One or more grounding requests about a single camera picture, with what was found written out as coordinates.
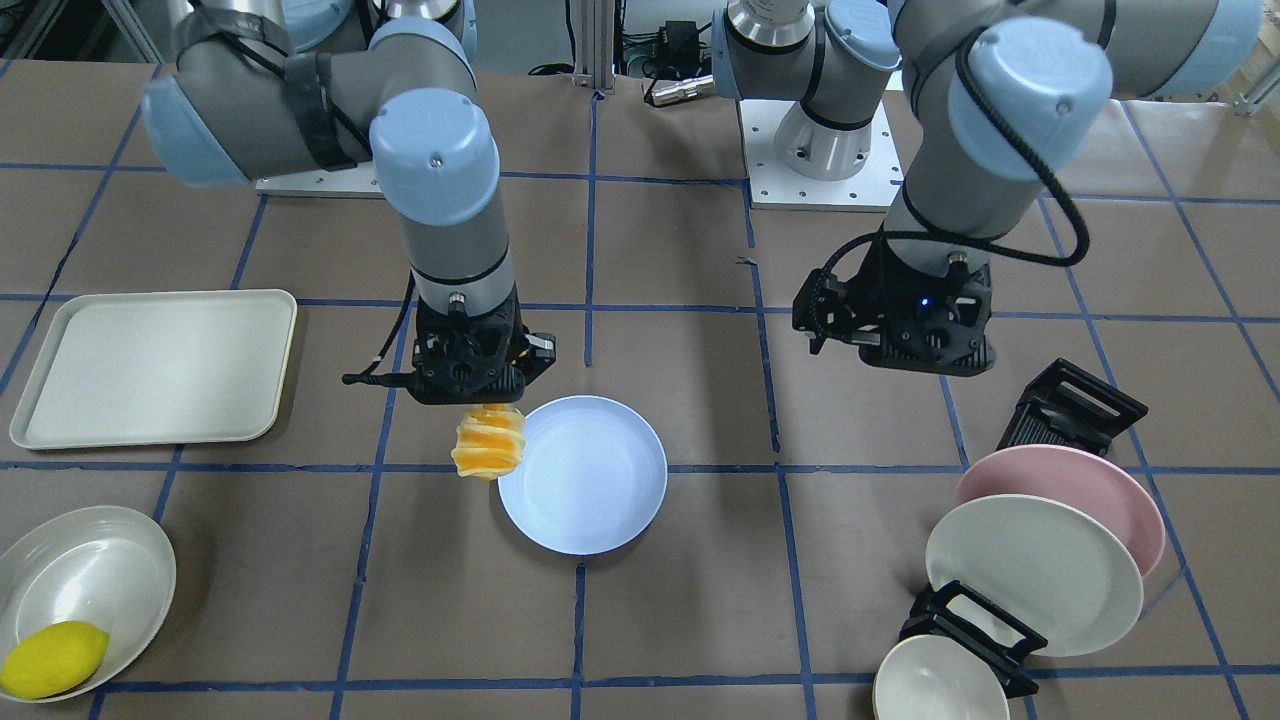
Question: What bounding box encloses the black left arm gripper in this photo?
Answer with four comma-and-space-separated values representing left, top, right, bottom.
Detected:
792, 232, 996, 377

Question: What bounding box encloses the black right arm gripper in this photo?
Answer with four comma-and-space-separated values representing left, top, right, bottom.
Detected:
342, 300, 557, 406

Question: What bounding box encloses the twisted bread roll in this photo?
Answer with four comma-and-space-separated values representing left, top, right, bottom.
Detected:
451, 404, 525, 480

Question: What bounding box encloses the light blue plate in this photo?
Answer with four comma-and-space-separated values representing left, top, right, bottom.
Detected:
498, 395, 668, 556

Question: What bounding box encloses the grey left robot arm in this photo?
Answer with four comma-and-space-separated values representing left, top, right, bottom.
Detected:
710, 1, 1262, 377

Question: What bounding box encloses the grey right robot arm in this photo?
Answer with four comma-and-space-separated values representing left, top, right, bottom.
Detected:
141, 1, 556, 405

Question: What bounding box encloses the black plate rack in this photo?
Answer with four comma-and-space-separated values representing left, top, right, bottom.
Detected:
900, 359, 1148, 698

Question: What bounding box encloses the pink plate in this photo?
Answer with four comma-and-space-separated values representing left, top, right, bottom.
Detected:
954, 445, 1167, 577

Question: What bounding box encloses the cream white plate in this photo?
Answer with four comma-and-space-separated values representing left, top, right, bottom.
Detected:
924, 495, 1146, 657

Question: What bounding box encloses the white rectangular tray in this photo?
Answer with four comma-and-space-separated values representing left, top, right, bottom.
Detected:
9, 290, 298, 450

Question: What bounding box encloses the cream white bowl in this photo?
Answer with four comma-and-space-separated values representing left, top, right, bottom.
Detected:
872, 635, 1010, 719

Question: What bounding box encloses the black power adapter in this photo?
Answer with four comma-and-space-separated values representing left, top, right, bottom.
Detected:
658, 20, 700, 67

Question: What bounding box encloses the white shallow bowl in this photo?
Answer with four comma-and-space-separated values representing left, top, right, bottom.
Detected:
1, 506, 177, 703

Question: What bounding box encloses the yellow lemon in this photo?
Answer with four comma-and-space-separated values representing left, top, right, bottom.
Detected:
1, 620, 110, 700

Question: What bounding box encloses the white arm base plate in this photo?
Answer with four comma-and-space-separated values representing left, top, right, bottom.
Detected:
255, 164, 383, 199
739, 100, 902, 213

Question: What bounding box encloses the aluminium frame post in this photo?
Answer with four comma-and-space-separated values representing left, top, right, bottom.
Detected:
570, 1, 622, 95

